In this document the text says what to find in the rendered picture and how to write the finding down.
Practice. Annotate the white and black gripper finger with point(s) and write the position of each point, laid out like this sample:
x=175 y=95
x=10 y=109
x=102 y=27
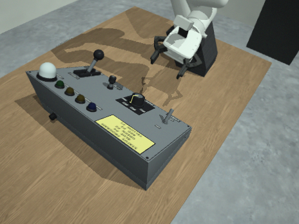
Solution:
x=188 y=66
x=158 y=48

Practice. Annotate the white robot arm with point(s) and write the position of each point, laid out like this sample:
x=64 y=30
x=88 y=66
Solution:
x=195 y=12

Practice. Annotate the grey control console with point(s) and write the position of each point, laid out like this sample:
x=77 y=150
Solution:
x=130 y=132

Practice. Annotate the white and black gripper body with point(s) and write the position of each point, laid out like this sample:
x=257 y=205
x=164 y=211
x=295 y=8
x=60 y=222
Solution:
x=179 y=47

